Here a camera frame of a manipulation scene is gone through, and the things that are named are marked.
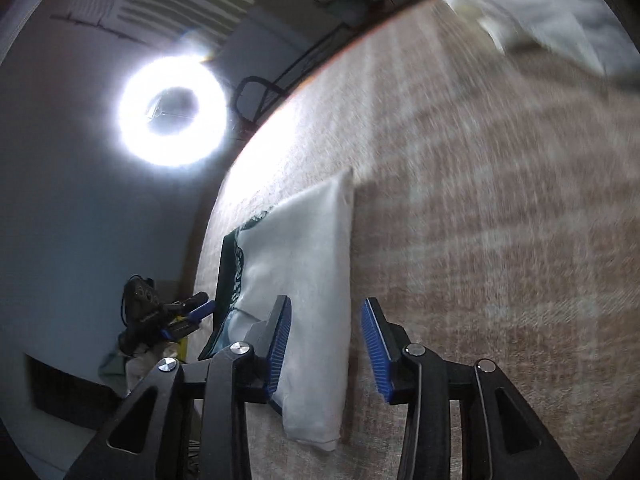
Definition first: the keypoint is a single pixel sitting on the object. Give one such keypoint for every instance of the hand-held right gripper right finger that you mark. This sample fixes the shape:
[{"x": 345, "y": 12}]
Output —
[{"x": 375, "y": 350}]

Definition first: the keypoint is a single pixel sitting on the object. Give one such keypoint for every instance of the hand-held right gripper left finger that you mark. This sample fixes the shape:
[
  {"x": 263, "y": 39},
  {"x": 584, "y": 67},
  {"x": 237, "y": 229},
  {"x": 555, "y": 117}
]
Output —
[{"x": 280, "y": 345}]

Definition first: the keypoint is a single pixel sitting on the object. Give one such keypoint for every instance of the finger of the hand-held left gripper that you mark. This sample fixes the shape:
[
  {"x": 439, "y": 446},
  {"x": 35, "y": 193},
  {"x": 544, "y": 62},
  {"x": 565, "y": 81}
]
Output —
[
  {"x": 202, "y": 310},
  {"x": 180, "y": 329}
]

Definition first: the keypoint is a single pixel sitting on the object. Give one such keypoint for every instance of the green white tree print t-shirt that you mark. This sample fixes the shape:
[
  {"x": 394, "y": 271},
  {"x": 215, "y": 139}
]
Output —
[{"x": 310, "y": 260}]

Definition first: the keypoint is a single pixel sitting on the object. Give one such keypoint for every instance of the black metal clothes rack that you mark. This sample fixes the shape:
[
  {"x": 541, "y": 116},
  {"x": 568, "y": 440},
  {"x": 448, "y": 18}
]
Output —
[{"x": 252, "y": 79}]

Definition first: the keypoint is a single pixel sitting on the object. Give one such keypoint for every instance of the pile of white clothes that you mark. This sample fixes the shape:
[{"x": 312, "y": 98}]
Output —
[{"x": 540, "y": 5}]

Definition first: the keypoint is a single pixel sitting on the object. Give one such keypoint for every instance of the yellow trimmed clear bag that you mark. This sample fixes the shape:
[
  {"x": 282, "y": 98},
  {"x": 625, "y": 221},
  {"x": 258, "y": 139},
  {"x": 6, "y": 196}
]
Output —
[{"x": 145, "y": 365}]

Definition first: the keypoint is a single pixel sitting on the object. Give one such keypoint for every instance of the dark rectangular object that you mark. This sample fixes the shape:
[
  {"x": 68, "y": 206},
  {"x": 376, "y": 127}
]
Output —
[{"x": 65, "y": 390}]

